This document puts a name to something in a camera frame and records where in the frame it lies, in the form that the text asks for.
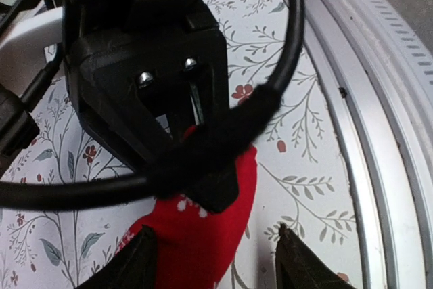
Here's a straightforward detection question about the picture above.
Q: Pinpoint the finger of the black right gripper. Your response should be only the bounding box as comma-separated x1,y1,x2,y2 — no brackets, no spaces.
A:
183,56,239,214

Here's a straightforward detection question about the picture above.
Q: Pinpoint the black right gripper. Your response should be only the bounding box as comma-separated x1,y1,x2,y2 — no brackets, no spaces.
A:
63,0,227,171

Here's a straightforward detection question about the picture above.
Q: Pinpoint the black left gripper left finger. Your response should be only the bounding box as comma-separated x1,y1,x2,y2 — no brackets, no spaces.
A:
79,226,158,289

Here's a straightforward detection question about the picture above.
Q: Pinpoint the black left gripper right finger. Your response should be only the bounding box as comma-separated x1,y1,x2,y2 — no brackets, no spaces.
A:
275,223,350,289

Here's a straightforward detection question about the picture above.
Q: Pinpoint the red santa sock pair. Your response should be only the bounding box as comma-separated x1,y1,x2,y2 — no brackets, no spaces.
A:
116,146,257,288

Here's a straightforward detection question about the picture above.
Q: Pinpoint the floral table cloth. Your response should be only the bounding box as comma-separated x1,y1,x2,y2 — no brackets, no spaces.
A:
1,0,363,288

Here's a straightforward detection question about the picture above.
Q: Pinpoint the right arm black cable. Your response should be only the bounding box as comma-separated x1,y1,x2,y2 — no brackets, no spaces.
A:
0,0,304,211

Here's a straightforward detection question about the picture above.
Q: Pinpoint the aluminium front table rail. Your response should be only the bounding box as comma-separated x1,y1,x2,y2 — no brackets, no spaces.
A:
305,0,432,288

